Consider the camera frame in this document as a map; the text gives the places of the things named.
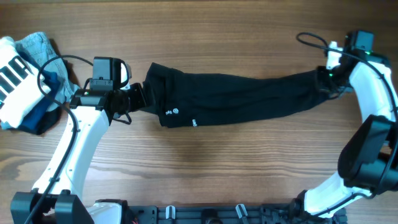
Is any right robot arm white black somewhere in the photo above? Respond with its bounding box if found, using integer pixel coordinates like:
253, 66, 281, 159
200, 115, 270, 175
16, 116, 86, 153
278, 42, 397, 223

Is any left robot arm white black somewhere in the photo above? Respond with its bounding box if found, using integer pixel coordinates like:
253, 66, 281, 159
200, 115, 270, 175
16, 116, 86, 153
10, 83, 147, 223

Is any navy blue folded garment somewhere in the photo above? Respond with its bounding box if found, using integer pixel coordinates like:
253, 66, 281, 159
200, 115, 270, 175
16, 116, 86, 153
1, 55, 60, 134

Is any light blue denim garment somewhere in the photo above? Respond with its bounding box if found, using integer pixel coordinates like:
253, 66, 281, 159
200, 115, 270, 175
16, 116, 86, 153
15, 32, 80, 103

